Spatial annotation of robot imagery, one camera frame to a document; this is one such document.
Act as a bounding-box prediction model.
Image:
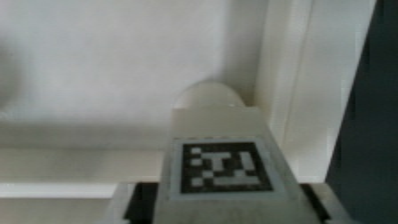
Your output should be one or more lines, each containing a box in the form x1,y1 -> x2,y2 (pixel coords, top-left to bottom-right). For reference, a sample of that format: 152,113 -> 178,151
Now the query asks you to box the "white table leg with tag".
153,82 -> 322,224

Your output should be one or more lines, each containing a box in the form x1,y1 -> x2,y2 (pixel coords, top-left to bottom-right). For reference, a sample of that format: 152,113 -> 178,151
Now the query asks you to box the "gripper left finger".
104,182 -> 159,224

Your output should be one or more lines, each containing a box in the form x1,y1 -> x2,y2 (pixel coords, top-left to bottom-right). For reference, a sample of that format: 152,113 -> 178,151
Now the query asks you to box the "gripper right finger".
301,183 -> 360,224

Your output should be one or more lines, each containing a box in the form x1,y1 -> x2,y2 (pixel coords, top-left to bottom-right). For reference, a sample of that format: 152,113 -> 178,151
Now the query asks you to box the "white square table top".
0,0 -> 271,224

